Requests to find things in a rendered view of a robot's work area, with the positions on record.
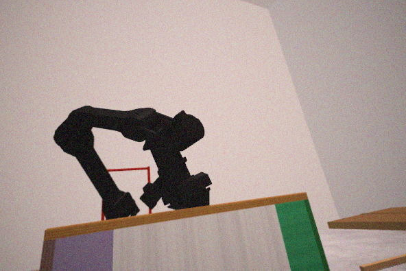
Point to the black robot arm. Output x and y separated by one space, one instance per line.
164 136

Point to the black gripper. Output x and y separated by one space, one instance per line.
190 190

